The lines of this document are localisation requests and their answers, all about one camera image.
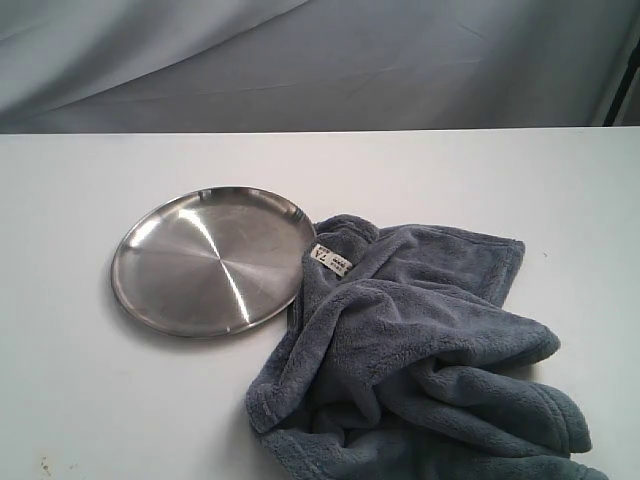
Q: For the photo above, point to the blue-grey fleece towel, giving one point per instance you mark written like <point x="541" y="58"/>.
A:
<point x="400" y="362"/>

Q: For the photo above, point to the round stainless steel plate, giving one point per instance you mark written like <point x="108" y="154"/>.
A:
<point x="213" y="262"/>

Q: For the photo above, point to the grey backdrop cloth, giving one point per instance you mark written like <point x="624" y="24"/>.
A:
<point x="290" y="66"/>

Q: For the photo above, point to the black stand pole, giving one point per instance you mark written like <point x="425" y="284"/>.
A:
<point x="623" y="87"/>

